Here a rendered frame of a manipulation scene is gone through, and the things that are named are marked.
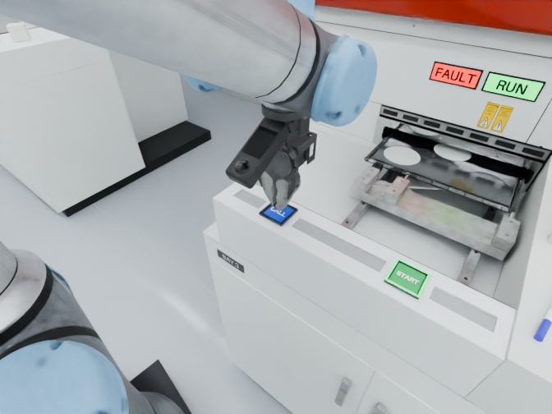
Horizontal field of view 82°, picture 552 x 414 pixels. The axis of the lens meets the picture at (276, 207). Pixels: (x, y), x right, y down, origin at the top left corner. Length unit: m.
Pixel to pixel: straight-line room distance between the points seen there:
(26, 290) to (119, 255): 1.63
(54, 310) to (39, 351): 0.07
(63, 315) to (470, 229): 0.76
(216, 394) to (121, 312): 1.21
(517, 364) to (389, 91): 0.77
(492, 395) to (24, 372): 0.58
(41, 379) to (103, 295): 1.53
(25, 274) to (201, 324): 1.27
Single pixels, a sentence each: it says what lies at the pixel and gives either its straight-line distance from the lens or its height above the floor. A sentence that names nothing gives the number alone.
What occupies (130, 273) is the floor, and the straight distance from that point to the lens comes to 1.90.
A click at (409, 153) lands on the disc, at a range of 1.00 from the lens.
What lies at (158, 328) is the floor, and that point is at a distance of 1.66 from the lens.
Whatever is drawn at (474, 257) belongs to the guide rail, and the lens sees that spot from 0.82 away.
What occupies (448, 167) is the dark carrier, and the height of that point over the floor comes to 0.90.
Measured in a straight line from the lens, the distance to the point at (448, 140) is 1.05.
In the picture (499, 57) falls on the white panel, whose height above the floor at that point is 1.16.
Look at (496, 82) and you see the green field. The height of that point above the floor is 1.10.
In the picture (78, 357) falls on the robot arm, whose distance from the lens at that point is 0.34.
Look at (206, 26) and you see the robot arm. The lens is 0.20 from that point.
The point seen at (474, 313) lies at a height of 0.96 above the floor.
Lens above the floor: 1.39
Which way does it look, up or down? 41 degrees down
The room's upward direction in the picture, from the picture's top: straight up
